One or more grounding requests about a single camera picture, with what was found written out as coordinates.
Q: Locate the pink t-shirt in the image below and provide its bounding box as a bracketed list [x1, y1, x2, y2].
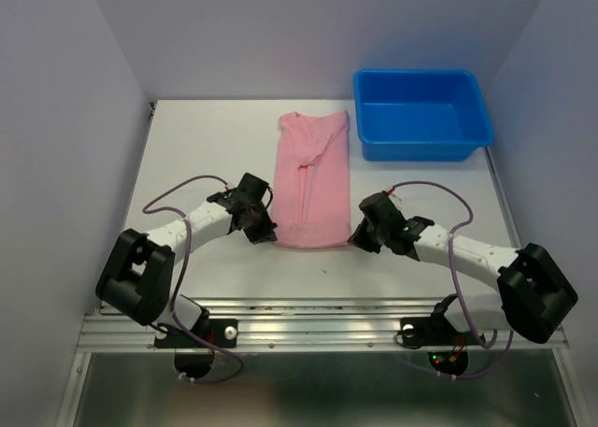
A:
[272, 110, 351, 249]

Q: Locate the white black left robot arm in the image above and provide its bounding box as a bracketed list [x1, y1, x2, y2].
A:
[95, 173, 277, 347]

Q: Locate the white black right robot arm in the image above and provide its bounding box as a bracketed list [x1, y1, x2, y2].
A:
[349, 192, 578, 346]

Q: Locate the blue plastic bin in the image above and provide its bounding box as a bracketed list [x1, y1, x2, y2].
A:
[353, 69, 494, 162]

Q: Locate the aluminium mounting rail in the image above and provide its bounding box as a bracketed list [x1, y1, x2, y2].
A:
[77, 297, 569, 354]

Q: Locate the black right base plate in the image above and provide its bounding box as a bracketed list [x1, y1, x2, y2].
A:
[393, 316, 478, 350]

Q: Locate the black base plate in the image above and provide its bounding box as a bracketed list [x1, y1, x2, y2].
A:
[393, 316, 478, 350]
[153, 318, 239, 349]

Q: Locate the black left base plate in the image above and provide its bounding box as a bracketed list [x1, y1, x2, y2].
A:
[153, 318, 239, 349]

